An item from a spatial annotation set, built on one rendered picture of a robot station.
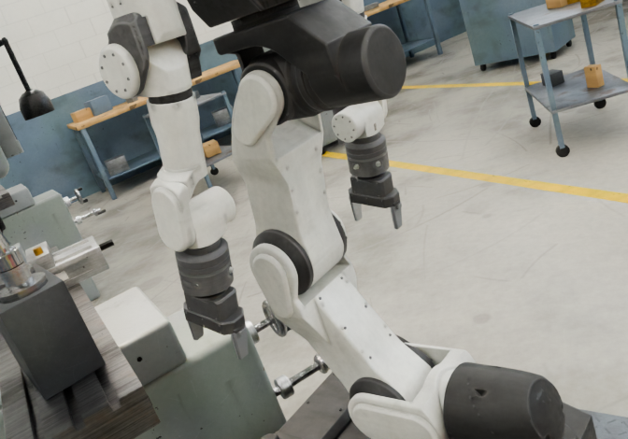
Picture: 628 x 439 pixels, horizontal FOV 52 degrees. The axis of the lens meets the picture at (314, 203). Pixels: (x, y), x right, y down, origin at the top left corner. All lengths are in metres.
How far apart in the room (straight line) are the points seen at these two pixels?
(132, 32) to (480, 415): 0.83
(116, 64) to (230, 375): 0.97
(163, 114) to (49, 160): 7.23
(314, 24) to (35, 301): 0.69
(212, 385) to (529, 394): 0.82
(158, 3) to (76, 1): 7.36
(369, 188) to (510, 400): 0.53
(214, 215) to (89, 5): 7.33
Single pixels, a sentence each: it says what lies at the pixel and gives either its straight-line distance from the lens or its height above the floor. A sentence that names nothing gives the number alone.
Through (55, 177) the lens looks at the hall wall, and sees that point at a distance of 8.21.
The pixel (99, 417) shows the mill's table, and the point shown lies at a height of 0.94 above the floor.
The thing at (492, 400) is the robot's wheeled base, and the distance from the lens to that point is 1.20.
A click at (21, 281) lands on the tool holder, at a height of 1.16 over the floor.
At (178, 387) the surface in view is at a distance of 1.67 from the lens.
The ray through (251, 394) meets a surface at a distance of 1.75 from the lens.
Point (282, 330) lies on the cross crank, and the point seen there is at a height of 0.63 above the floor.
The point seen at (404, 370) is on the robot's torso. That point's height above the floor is 0.74.
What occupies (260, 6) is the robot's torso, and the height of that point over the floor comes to 1.47.
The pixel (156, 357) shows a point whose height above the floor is 0.80.
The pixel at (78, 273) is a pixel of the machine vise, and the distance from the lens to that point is 1.86.
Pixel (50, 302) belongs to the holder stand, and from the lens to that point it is 1.27.
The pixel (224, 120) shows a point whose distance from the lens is 8.03.
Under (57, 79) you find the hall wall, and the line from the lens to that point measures 8.18.
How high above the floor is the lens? 1.48
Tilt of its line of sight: 18 degrees down
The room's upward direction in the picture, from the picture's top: 19 degrees counter-clockwise
